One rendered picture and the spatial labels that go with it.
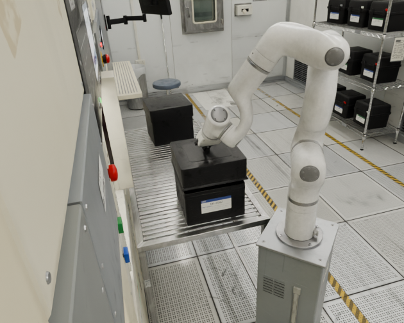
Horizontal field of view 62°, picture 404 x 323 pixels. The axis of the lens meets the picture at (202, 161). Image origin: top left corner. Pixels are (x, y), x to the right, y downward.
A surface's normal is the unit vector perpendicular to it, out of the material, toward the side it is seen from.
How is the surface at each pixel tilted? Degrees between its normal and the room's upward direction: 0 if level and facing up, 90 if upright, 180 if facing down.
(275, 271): 90
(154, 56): 90
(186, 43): 90
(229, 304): 0
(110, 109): 90
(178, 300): 0
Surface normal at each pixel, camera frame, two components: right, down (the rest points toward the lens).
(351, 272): -0.05, -0.87
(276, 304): -0.50, 0.44
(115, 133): 0.26, 0.45
